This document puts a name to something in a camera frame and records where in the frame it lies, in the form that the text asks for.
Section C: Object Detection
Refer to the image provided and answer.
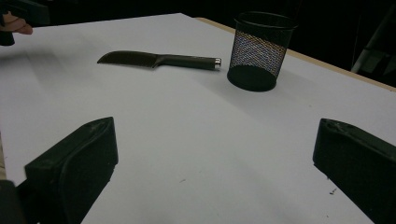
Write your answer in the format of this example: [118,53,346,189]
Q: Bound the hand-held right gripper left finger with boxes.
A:
[17,117,120,224]

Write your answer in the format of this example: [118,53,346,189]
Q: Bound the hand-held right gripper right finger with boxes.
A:
[312,118,396,224]

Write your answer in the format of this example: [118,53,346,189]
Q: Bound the dark kitchen knife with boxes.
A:
[96,50,222,71]

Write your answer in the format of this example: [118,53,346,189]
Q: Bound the black mesh pen holder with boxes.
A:
[226,11,299,92]

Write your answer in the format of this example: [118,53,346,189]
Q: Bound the grey metal stand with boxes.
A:
[350,6,396,86]

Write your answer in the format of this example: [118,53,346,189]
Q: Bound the white table cover sheet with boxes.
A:
[0,12,396,224]

